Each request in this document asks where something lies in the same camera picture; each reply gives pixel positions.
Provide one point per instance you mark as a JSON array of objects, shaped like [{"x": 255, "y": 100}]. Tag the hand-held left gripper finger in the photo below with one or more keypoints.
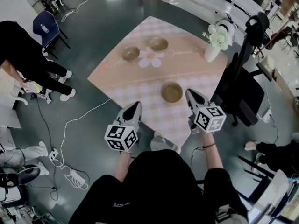
[
  {"x": 139, "y": 113},
  {"x": 122, "y": 112}
]

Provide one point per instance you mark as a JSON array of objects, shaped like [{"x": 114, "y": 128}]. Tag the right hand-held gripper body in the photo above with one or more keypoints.
[{"x": 210, "y": 118}]

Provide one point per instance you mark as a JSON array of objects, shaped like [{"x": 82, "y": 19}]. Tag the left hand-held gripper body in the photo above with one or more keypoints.
[{"x": 120, "y": 136}]

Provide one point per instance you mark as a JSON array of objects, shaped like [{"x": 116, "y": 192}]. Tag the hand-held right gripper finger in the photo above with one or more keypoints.
[
  {"x": 190, "y": 100},
  {"x": 202, "y": 96}
]

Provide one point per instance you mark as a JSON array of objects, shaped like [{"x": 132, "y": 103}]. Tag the brown bowl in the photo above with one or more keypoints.
[
  {"x": 131, "y": 52},
  {"x": 158, "y": 43},
  {"x": 172, "y": 92}
]

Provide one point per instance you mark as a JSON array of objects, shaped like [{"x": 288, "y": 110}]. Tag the person's right forearm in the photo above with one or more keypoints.
[{"x": 211, "y": 155}]

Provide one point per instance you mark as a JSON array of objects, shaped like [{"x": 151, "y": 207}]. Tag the person's left forearm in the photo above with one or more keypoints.
[{"x": 121, "y": 167}]

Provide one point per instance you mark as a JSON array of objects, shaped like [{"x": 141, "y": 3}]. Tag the black wristband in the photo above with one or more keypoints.
[{"x": 208, "y": 145}]

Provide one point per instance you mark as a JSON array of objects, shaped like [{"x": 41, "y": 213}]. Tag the pink checked tablecloth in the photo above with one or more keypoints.
[{"x": 144, "y": 80}]

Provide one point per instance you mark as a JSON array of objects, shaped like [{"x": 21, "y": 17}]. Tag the black office chair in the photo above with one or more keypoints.
[{"x": 240, "y": 90}]

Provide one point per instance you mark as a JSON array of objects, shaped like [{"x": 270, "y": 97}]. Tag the white vase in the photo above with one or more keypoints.
[{"x": 211, "y": 53}]

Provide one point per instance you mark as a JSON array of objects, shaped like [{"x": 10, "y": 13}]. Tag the white power strip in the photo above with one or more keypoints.
[
  {"x": 76, "y": 177},
  {"x": 53, "y": 155}
]

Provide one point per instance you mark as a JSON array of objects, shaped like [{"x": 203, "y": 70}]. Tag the white flower bouquet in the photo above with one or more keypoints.
[{"x": 218, "y": 37}]

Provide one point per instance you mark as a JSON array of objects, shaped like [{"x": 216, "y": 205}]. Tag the person's black shirt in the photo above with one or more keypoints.
[{"x": 151, "y": 190}]

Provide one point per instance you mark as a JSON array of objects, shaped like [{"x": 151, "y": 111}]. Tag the white side table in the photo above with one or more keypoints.
[{"x": 273, "y": 195}]

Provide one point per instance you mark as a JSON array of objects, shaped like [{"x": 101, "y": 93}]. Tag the black padded seat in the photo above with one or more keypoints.
[{"x": 21, "y": 175}]

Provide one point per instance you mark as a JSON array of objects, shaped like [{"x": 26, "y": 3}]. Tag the blue chair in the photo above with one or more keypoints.
[{"x": 47, "y": 35}]

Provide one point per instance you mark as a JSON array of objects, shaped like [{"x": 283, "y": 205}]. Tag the white plastic stool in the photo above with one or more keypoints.
[{"x": 11, "y": 87}]

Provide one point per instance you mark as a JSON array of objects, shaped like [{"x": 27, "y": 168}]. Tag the clear plastic bottle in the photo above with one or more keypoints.
[{"x": 44, "y": 28}]

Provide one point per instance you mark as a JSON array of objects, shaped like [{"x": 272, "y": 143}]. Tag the metal frame chair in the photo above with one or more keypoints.
[{"x": 257, "y": 176}]

